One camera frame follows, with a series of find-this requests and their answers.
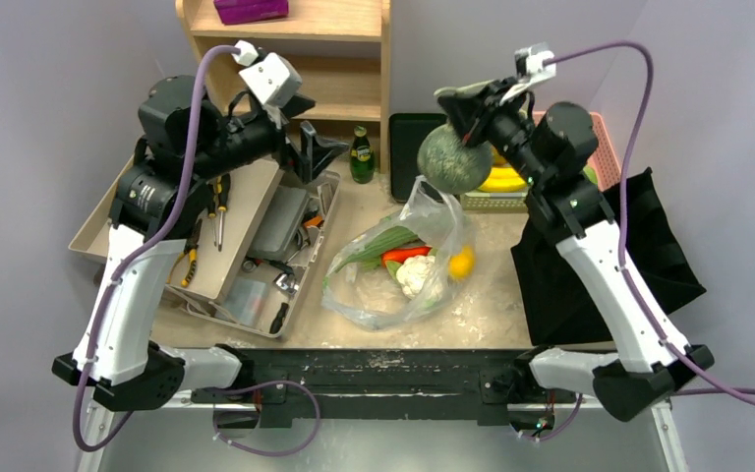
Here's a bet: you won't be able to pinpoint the grey plastic tool case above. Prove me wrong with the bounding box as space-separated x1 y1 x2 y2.
247 186 309 261

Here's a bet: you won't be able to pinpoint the orange hex key set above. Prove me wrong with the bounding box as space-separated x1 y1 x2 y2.
303 214 324 229

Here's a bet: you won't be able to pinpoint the yellow toy banana lower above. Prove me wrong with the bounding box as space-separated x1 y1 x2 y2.
478 176 528 193

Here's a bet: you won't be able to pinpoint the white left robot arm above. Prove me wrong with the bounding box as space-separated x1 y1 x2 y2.
52 76 344 412

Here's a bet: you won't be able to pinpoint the black yellow large screwdriver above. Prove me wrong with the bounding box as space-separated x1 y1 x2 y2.
215 173 232 252

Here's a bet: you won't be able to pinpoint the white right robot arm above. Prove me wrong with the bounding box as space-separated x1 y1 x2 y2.
435 78 714 422

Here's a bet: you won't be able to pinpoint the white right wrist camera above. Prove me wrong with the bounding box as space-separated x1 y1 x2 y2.
498 42 556 105

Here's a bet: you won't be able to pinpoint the black fabric tote bag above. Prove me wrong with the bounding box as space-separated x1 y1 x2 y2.
510 167 708 348

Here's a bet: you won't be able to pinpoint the black yellow small screwdriver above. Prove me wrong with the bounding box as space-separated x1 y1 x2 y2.
206 196 218 247

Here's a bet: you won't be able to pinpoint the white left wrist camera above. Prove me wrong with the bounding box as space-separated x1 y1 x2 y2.
232 40 303 108

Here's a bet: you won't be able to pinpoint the orange toy carrot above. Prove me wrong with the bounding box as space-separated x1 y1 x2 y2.
380 246 432 266

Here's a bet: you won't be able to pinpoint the pink plastic basket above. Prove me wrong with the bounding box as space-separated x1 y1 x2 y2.
529 102 620 191

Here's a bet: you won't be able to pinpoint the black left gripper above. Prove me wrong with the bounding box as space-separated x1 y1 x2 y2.
189 91 348 182

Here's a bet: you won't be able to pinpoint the black plastic tray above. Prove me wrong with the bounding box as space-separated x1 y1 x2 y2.
388 113 446 204

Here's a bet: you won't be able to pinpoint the green toy fruit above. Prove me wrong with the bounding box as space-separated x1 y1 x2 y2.
583 165 600 186

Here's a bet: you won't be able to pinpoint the green netted toy melon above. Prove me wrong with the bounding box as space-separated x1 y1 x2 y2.
417 123 494 195

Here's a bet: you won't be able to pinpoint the wooden shelf unit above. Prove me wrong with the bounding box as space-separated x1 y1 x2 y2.
175 1 391 172

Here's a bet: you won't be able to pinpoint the purple box on shelf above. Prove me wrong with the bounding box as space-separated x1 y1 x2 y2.
213 0 290 26

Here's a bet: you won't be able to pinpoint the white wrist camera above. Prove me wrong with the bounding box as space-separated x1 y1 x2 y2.
498 42 556 105
232 40 303 108

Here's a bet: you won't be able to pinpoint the yellow black pliers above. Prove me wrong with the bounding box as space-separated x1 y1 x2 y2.
166 218 203 287

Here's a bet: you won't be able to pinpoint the clear plastic grocery bag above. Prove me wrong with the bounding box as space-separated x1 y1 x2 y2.
320 176 476 331

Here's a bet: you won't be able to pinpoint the green plastic basket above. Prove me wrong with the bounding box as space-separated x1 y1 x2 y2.
459 191 528 213

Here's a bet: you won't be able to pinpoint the yellow toy bell pepper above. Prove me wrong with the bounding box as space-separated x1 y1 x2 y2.
447 246 476 281

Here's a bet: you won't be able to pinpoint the white toy cauliflower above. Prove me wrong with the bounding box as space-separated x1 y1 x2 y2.
395 256 446 304

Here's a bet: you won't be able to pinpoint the green perrier glass bottle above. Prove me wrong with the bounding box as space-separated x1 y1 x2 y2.
350 126 375 184

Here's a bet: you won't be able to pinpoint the beige plastic toolbox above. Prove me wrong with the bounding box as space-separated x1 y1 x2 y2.
68 152 342 340

